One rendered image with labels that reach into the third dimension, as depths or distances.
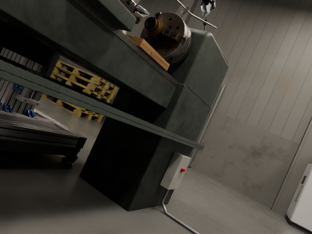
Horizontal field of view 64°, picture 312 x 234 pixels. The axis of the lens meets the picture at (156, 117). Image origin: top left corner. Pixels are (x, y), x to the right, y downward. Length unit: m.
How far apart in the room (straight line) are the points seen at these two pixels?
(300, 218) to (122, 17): 4.00
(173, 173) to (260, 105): 3.84
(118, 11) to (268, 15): 5.31
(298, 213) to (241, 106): 2.20
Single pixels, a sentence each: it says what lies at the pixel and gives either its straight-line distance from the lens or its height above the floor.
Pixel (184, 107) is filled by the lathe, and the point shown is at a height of 0.74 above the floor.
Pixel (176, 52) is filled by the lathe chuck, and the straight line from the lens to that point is 1.55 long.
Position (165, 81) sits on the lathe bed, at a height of 0.82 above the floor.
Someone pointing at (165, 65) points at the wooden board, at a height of 0.88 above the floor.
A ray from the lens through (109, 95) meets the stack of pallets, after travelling 6.06.
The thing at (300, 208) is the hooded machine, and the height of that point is 0.30.
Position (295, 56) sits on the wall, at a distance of 5.75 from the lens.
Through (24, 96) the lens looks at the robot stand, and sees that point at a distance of 1.91.
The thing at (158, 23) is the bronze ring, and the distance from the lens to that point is 1.52.
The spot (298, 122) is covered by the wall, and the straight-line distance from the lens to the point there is 5.39.
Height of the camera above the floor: 0.58
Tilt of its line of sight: 1 degrees up
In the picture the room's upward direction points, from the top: 25 degrees clockwise
